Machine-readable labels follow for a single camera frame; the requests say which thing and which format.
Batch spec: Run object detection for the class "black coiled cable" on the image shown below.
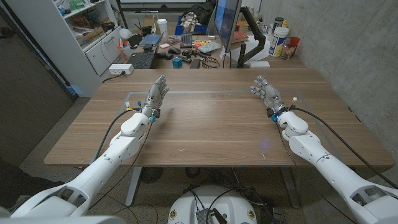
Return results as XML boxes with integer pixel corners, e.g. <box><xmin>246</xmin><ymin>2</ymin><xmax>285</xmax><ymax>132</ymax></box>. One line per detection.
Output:
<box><xmin>201</xmin><ymin>57</ymin><xmax>221</xmax><ymax>69</ymax></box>

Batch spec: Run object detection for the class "black computer monitor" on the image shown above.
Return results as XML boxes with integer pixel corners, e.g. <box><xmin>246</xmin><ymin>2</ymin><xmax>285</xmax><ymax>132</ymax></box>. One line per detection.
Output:
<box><xmin>213</xmin><ymin>0</ymin><xmax>243</xmax><ymax>52</ymax></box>

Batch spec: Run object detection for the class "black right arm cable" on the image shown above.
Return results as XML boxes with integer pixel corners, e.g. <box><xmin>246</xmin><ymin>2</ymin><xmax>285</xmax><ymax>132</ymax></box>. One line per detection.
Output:
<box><xmin>290</xmin><ymin>106</ymin><xmax>398</xmax><ymax>190</ymax></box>

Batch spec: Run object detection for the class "black keyboard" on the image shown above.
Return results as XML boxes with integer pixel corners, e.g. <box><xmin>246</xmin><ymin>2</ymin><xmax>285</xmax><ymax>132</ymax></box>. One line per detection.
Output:
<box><xmin>180</xmin><ymin>33</ymin><xmax>193</xmax><ymax>49</ymax></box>

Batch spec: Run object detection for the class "white canister blue label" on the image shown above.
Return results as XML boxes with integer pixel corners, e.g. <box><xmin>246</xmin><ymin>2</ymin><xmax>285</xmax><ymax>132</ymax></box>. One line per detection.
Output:
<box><xmin>268</xmin><ymin>26</ymin><xmax>290</xmax><ymax>58</ymax></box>

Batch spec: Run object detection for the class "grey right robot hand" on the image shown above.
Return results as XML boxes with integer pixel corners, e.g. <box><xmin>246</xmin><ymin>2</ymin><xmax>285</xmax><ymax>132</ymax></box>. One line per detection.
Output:
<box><xmin>250</xmin><ymin>74</ymin><xmax>289</xmax><ymax>118</ymax></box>

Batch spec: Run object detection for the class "black bag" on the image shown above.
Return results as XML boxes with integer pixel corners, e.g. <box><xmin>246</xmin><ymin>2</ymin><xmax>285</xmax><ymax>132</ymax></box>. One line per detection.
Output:
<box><xmin>182</xmin><ymin>1</ymin><xmax>216</xmax><ymax>26</ymax></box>

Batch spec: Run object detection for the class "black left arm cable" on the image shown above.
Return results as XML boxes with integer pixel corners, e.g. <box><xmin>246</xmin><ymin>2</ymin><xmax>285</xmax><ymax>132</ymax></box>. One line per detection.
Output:
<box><xmin>92</xmin><ymin>107</ymin><xmax>142</xmax><ymax>162</ymax></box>

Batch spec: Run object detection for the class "white robot torso base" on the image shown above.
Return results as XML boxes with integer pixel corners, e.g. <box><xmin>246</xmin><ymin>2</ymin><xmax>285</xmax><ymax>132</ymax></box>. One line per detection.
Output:
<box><xmin>167</xmin><ymin>185</ymin><xmax>258</xmax><ymax>224</ymax></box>

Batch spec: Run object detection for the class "white power strip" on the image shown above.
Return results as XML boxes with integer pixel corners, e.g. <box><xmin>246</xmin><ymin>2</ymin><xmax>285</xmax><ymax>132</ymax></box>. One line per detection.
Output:
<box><xmin>108</xmin><ymin>63</ymin><xmax>134</xmax><ymax>76</ymax></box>

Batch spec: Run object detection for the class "white paper cup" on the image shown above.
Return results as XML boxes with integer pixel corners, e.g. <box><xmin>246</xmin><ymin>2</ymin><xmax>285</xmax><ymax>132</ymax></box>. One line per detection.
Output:
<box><xmin>157</xmin><ymin>18</ymin><xmax>169</xmax><ymax>43</ymax></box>

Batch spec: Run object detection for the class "flat white box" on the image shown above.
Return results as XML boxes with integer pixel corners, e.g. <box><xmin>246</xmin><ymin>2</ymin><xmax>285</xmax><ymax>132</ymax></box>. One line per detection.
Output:
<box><xmin>249</xmin><ymin>60</ymin><xmax>271</xmax><ymax>69</ymax></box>

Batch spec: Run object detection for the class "black laptop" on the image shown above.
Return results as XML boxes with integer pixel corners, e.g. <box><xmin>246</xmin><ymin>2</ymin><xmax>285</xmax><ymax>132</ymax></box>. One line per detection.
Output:
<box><xmin>126</xmin><ymin>34</ymin><xmax>163</xmax><ymax>70</ymax></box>

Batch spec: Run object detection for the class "white round lamp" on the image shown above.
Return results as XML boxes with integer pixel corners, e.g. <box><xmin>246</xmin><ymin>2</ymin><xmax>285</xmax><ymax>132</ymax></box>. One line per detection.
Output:
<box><xmin>119</xmin><ymin>27</ymin><xmax>134</xmax><ymax>41</ymax></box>

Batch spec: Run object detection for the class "grey table leg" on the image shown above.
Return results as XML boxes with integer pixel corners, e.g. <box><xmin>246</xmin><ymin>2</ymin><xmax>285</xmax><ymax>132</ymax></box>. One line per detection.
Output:
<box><xmin>279</xmin><ymin>167</ymin><xmax>301</xmax><ymax>209</ymax></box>
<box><xmin>125</xmin><ymin>167</ymin><xmax>143</xmax><ymax>207</ymax></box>

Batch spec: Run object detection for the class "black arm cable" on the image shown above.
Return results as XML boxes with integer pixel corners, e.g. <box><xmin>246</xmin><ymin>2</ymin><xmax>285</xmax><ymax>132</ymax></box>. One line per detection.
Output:
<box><xmin>290</xmin><ymin>106</ymin><xmax>398</xmax><ymax>190</ymax></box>
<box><xmin>92</xmin><ymin>107</ymin><xmax>142</xmax><ymax>162</ymax></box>

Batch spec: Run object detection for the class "black-lidded bottle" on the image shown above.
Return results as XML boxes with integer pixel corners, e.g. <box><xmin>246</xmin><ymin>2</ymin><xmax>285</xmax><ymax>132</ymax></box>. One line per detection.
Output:
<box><xmin>273</xmin><ymin>17</ymin><xmax>285</xmax><ymax>32</ymax></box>

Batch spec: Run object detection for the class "blue storage bin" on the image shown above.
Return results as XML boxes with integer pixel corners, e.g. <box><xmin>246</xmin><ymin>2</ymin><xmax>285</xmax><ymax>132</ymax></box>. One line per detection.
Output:
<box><xmin>174</xmin><ymin>17</ymin><xmax>208</xmax><ymax>36</ymax></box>

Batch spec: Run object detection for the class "blue notebook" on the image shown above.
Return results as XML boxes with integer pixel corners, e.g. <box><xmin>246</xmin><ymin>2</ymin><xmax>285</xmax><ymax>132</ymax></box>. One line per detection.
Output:
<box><xmin>139</xmin><ymin>33</ymin><xmax>163</xmax><ymax>46</ymax></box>

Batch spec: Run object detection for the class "white shelf cabinet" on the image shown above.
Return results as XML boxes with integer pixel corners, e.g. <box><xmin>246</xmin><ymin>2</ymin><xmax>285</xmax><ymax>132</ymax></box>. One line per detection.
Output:
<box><xmin>6</xmin><ymin>0</ymin><xmax>123</xmax><ymax>98</ymax></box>

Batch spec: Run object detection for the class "black floor fan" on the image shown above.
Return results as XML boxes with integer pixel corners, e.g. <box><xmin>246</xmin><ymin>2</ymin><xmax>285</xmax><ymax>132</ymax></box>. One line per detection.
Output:
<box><xmin>139</xmin><ymin>167</ymin><xmax>164</xmax><ymax>184</ymax></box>

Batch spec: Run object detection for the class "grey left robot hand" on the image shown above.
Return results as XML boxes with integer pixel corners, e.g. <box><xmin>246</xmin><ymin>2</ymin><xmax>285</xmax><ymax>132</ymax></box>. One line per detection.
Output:
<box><xmin>140</xmin><ymin>74</ymin><xmax>170</xmax><ymax>118</ymax></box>

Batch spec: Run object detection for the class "clear plastic package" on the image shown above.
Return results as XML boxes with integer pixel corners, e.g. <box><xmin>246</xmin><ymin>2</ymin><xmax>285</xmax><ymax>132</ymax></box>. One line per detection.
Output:
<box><xmin>197</xmin><ymin>42</ymin><xmax>223</xmax><ymax>54</ymax></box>

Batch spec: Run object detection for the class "brown cardboard box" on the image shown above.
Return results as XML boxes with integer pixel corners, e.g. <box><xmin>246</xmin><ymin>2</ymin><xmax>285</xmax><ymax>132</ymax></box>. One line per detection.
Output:
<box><xmin>76</xmin><ymin>27</ymin><xmax>106</xmax><ymax>47</ymax></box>

